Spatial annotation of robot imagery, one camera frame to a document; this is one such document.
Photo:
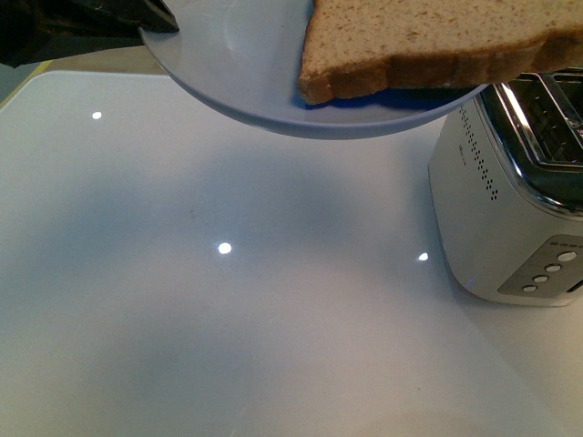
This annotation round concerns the brown bread slice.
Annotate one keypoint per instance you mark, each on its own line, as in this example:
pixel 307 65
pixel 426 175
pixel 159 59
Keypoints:
pixel 357 48

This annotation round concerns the white chrome two-slot toaster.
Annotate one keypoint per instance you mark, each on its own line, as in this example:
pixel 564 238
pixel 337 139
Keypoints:
pixel 506 184

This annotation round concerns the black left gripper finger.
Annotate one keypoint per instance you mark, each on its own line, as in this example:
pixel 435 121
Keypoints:
pixel 36 31

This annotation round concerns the white round plate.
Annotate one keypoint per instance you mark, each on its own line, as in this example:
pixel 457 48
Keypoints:
pixel 242 58

